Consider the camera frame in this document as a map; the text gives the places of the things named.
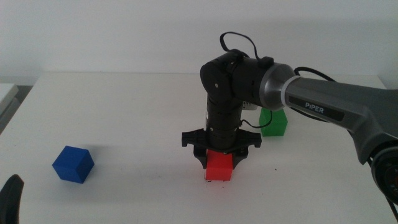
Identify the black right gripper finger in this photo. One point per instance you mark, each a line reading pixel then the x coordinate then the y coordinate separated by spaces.
pixel 238 155
pixel 201 155

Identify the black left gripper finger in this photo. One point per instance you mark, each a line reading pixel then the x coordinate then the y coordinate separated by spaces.
pixel 11 199

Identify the red cube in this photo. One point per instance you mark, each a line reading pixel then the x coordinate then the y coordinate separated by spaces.
pixel 219 169

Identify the green cube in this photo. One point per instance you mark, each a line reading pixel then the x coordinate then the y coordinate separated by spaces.
pixel 276 126

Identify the blue cube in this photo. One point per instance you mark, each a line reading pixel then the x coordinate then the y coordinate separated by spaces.
pixel 73 165

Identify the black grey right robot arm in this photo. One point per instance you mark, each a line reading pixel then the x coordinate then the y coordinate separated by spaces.
pixel 326 93

